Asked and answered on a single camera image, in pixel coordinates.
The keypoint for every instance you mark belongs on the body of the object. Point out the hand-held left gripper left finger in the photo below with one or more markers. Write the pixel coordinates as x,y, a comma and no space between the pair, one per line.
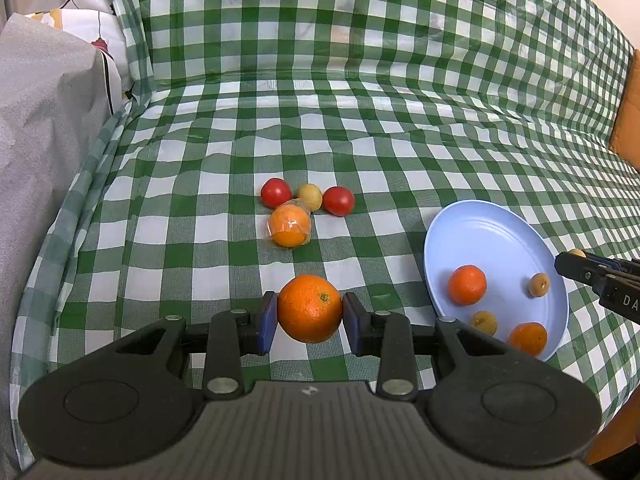
267,322

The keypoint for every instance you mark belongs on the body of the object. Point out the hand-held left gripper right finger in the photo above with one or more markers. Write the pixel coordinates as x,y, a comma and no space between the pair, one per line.
352,325

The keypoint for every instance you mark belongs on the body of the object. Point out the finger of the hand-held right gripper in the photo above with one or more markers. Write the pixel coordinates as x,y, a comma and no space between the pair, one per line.
615,261
575,267

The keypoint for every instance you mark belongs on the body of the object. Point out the small yellow round fruit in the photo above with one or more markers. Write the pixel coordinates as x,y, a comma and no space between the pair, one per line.
577,253
311,196
540,285
484,323

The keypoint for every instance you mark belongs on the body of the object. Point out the large orange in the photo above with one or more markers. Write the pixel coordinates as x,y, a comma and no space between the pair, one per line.
310,310

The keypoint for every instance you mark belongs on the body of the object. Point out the small mandarin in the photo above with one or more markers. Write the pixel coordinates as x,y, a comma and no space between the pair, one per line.
528,339
467,285

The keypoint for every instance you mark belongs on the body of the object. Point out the light blue plate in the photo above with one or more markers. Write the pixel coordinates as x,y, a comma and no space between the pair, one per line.
490,240

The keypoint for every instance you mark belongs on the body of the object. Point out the plastic wrapped orange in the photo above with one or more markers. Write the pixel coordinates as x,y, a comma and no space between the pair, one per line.
289,225

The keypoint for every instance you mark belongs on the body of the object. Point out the red tomato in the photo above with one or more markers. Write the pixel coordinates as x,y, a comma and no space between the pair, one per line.
276,192
339,201

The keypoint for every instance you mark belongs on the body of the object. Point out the green white checked tablecloth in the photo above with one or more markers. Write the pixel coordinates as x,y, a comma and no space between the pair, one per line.
210,110

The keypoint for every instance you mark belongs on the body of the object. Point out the grey cloth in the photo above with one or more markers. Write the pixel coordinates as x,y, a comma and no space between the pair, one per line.
45,135

